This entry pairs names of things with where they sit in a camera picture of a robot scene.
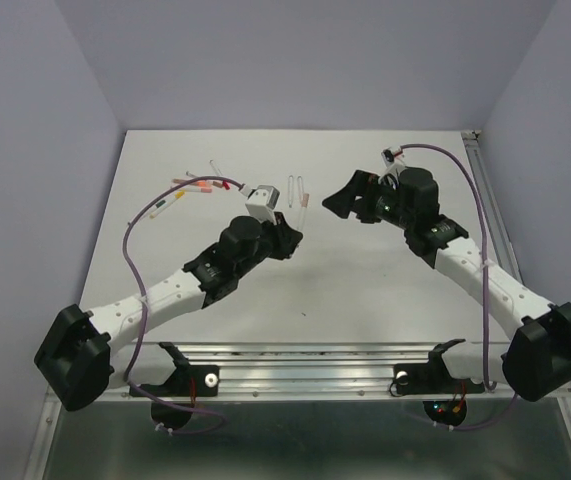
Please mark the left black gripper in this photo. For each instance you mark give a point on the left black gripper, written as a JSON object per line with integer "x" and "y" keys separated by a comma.
{"x": 286, "y": 238}

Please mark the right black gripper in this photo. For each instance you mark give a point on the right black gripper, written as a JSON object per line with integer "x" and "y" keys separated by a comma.
{"x": 362, "y": 185}

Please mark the blue marker pen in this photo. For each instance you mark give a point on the blue marker pen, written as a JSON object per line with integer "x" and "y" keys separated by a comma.
{"x": 290, "y": 191}

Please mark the peach orange marker pen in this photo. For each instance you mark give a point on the peach orange marker pen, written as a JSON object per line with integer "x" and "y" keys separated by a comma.
{"x": 302, "y": 212}

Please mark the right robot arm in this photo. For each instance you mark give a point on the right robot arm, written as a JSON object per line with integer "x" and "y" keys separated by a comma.
{"x": 537, "y": 360}

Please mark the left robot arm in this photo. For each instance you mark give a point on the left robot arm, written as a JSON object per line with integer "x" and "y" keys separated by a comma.
{"x": 79, "y": 356}

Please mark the red marker pen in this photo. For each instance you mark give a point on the red marker pen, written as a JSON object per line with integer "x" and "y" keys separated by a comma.
{"x": 214, "y": 183}

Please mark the grey marker pen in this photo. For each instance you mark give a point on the grey marker pen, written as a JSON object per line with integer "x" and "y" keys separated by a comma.
{"x": 215, "y": 168}

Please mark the long white green-tip pen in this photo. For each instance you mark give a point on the long white green-tip pen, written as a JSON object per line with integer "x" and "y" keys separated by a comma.
{"x": 160, "y": 207}

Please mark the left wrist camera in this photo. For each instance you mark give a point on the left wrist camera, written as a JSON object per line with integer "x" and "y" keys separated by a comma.
{"x": 262, "y": 202}

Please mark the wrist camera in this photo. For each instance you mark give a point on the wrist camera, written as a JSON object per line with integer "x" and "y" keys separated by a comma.
{"x": 392, "y": 157}
{"x": 262, "y": 202}

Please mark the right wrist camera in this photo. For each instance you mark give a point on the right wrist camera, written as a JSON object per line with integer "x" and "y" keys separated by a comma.
{"x": 392, "y": 157}

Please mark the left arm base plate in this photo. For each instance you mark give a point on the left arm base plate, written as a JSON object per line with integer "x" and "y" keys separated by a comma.
{"x": 201, "y": 381}

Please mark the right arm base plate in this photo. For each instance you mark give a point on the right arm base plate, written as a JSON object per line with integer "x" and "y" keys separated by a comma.
{"x": 425, "y": 379}

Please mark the aluminium front rail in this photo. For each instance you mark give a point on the aluminium front rail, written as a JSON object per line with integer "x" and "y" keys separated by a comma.
{"x": 287, "y": 372}

